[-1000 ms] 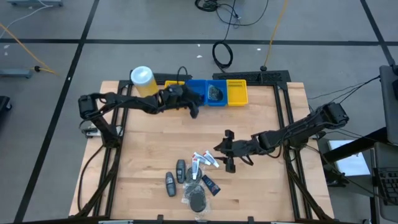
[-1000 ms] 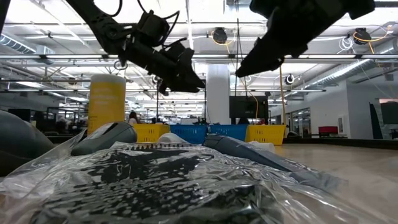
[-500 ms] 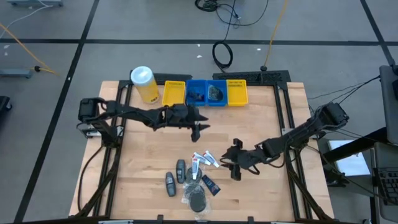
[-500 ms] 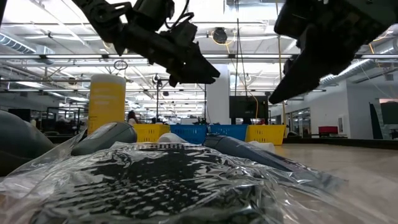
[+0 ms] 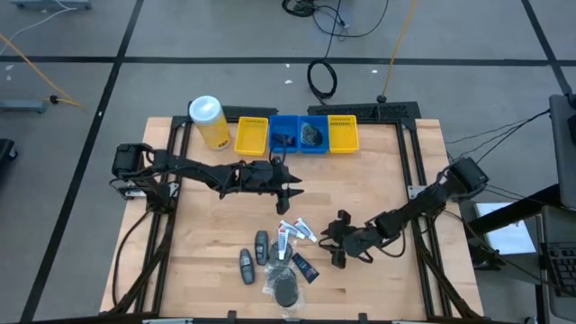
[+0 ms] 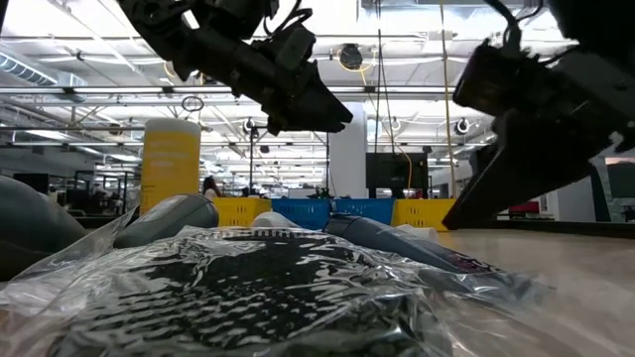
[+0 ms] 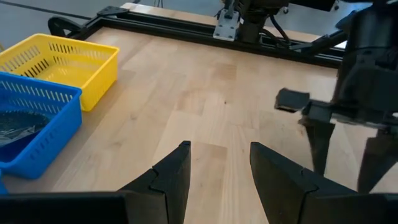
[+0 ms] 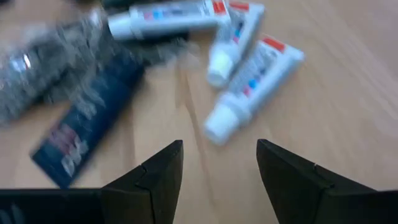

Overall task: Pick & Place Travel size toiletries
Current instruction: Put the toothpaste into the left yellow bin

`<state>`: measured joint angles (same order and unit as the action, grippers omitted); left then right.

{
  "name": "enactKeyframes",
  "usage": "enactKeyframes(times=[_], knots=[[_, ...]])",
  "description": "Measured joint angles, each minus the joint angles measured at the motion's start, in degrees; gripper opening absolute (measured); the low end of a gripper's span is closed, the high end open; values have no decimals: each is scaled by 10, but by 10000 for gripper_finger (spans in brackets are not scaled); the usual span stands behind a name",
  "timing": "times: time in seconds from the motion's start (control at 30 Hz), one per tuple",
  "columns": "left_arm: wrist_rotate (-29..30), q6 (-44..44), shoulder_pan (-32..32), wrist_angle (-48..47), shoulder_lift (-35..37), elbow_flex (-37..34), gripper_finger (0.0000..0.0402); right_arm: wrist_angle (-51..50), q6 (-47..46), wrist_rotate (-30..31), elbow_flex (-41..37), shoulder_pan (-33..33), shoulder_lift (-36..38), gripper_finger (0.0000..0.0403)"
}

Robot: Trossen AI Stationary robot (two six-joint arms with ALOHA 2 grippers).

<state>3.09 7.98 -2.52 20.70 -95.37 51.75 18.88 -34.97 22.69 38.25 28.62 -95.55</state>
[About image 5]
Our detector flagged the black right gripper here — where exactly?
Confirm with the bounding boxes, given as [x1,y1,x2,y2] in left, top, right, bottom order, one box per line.
[318,209,384,270]

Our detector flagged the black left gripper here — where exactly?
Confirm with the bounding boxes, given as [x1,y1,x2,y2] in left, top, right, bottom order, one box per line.
[238,156,305,216]

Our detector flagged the dark blue sachet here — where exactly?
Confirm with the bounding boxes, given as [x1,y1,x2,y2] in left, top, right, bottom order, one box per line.
[291,252,321,284]
[272,127,297,148]

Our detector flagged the black loofah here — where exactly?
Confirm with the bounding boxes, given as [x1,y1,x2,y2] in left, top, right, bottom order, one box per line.
[268,240,294,267]
[300,123,323,148]
[263,263,307,310]

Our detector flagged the dark remote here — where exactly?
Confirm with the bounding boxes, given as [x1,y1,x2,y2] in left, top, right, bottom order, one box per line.
[254,229,270,266]

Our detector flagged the gray deodorant bottle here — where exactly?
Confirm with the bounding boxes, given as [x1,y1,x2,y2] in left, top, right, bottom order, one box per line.
[238,247,256,286]

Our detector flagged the blue plastic basket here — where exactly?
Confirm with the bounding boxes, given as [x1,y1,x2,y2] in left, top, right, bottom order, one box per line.
[297,114,330,155]
[268,114,300,155]

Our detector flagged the yellow plastic basket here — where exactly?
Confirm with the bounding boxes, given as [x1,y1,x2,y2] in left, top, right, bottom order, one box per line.
[233,116,270,157]
[327,114,360,155]

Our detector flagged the white paper sheet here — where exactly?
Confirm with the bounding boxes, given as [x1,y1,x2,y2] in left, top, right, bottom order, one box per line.
[474,202,539,257]

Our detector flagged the black desk bar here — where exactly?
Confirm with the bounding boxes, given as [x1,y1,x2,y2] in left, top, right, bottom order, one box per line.
[467,183,563,238]

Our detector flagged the gray laptop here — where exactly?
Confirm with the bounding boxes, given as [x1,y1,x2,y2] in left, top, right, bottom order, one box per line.
[537,204,576,323]

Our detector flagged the gray monitor back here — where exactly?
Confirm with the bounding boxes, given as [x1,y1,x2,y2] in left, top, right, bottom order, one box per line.
[548,93,576,211]

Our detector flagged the gray stand foot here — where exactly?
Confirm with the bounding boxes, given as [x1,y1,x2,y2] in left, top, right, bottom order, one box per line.
[11,0,91,10]
[0,99,46,113]

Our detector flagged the black floor object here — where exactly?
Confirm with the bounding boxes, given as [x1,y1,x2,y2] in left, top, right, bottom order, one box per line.
[0,138,19,163]

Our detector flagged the black metal table frame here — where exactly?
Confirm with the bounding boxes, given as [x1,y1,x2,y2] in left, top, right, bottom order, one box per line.
[110,101,485,323]

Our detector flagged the black coiled floor cable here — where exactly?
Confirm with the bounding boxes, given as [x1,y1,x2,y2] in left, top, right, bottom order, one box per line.
[307,0,343,103]

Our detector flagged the yellow floor cable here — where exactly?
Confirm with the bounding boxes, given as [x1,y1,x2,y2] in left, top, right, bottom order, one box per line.
[0,31,86,110]
[376,0,419,104]

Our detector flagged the black cable bundle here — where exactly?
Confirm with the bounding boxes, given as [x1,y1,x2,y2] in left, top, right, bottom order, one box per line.
[282,0,319,18]

